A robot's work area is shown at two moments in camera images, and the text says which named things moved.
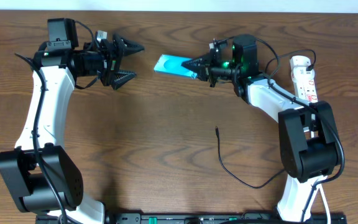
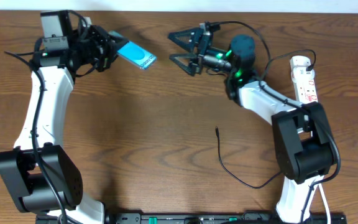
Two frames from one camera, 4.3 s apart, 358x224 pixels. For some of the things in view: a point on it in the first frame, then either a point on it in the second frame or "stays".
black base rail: (196, 218) stays
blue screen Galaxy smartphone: (173, 65) to (135, 54)
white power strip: (304, 86) stays
